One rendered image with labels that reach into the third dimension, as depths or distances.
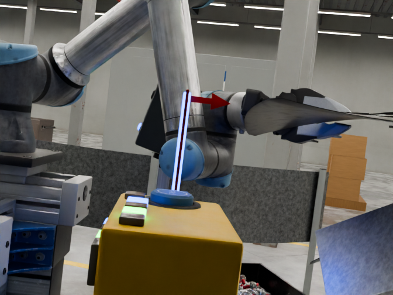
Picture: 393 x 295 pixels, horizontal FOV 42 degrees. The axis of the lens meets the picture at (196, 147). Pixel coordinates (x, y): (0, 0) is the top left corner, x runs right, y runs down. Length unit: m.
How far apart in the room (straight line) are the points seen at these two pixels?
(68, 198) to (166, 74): 0.34
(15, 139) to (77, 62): 0.22
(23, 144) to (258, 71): 5.88
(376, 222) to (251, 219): 1.97
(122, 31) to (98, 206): 1.60
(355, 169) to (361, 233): 8.13
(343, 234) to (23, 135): 0.68
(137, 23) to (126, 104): 6.14
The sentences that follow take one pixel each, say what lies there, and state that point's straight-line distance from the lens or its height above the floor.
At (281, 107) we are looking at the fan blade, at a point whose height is 1.18.
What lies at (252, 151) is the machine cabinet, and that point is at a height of 0.83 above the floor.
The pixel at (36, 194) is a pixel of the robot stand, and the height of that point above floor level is 0.96.
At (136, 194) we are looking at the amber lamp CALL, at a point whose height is 1.08.
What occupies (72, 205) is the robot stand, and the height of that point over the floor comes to 0.95.
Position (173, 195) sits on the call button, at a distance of 0.46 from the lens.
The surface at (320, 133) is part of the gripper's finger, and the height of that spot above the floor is 1.16.
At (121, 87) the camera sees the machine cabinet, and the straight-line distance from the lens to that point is 7.30.
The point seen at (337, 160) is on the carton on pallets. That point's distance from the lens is 8.87.
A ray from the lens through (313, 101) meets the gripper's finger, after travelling 0.87.
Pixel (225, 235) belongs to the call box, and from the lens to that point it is 0.37.
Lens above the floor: 1.15
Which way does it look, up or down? 3 degrees down
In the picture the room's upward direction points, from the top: 7 degrees clockwise
